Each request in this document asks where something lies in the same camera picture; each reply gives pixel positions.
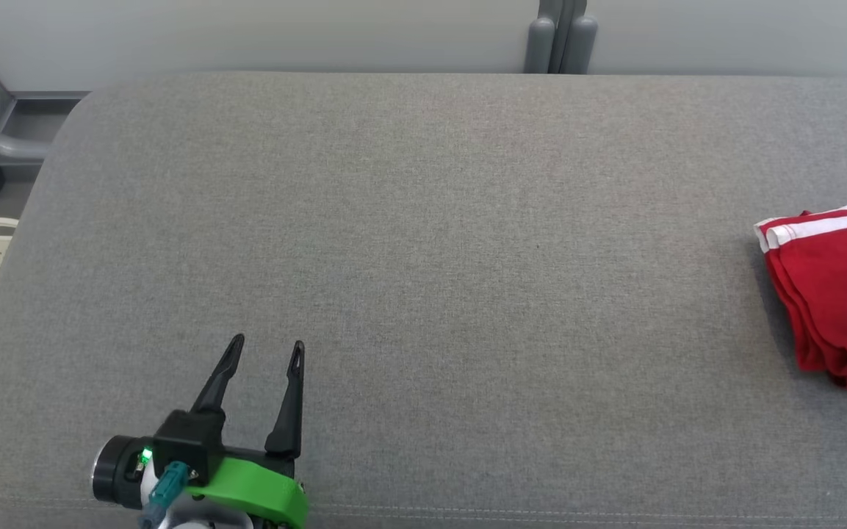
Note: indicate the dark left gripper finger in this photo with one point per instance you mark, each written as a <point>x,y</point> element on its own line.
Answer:
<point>221,375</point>
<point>291,411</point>

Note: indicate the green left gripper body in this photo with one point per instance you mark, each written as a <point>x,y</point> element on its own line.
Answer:
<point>254,488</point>

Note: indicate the red jersey with white stripes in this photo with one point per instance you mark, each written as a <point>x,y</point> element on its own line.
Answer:
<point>798,220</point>

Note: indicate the grey metal floor frame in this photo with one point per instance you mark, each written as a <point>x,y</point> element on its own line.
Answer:
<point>15,147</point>

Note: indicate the grey metal partition post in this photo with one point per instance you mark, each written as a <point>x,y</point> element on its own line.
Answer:
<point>559,37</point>

